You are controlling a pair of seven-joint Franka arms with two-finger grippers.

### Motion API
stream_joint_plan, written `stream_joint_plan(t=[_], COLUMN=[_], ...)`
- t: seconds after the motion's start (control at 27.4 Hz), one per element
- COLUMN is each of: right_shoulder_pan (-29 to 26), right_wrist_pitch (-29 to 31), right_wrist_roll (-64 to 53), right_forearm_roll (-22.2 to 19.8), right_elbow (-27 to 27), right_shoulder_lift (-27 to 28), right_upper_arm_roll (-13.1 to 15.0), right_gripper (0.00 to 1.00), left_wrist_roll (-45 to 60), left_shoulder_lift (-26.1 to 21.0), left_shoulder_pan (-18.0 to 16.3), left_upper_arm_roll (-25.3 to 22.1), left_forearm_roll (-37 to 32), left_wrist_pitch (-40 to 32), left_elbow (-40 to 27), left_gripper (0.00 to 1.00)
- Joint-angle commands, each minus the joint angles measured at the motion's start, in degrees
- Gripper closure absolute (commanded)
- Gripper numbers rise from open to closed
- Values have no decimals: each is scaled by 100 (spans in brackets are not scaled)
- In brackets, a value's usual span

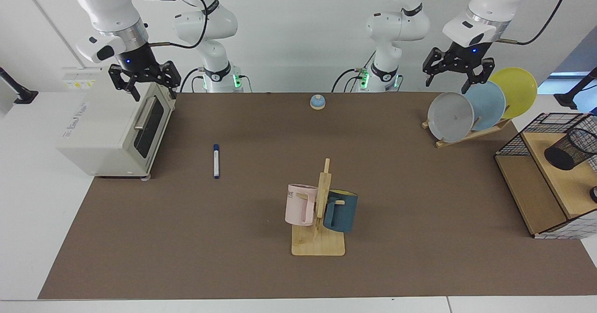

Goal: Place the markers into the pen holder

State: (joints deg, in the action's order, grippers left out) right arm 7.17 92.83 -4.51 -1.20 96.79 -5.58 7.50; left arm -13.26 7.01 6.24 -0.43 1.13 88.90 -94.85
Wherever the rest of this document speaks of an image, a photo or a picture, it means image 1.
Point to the white marker with blue cap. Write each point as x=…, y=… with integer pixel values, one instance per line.
x=216, y=161

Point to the black mesh pen holder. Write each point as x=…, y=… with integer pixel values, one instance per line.
x=566, y=152

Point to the light blue plate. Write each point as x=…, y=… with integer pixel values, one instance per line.
x=489, y=103

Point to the grey plate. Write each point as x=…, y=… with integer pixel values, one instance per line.
x=450, y=117

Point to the pale toaster oven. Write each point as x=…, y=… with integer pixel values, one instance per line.
x=102, y=126

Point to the wooden plate rack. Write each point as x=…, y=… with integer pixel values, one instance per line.
x=485, y=132

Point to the yellow plate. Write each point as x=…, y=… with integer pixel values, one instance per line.
x=517, y=89

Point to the white box with yellow label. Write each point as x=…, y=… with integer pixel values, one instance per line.
x=79, y=77

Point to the small blue round bell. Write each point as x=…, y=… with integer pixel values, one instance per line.
x=317, y=102

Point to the brown table cloth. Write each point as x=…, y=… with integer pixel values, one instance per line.
x=233, y=238

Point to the dark teal cup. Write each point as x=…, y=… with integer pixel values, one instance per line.
x=343, y=215

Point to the small black round object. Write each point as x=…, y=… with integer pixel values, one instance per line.
x=593, y=194

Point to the pink cup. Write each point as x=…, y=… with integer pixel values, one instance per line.
x=298, y=208

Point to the wooden cup stand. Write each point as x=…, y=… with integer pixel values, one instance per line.
x=318, y=243

